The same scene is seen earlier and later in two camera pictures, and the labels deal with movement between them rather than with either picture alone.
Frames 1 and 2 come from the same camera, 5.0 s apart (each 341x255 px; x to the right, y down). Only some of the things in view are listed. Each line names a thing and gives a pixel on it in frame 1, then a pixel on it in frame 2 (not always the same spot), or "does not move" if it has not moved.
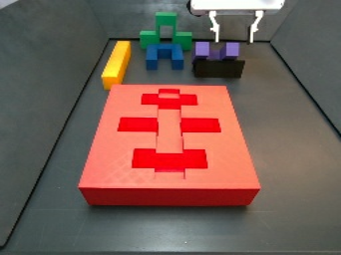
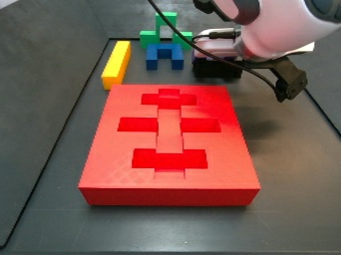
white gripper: [236, 5] → [220, 47]
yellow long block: [116, 68] does not move
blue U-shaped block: [153, 56] does not move
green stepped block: [152, 37] does not move
